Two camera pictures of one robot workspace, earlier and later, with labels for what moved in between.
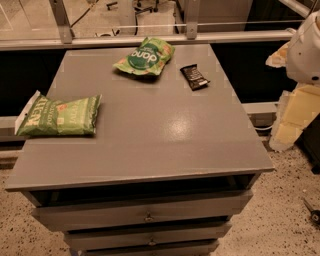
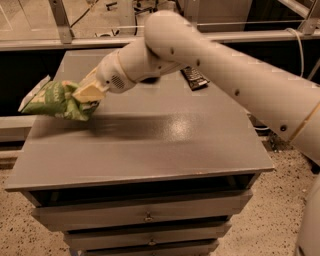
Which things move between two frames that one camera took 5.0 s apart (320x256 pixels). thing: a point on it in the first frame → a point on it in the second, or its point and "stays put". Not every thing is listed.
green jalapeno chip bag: [43, 116] → [56, 99]
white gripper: [305, 60] → [109, 75]
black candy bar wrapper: [194, 77] stays put
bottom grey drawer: [203, 249] stays put
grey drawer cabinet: [172, 160] stays put
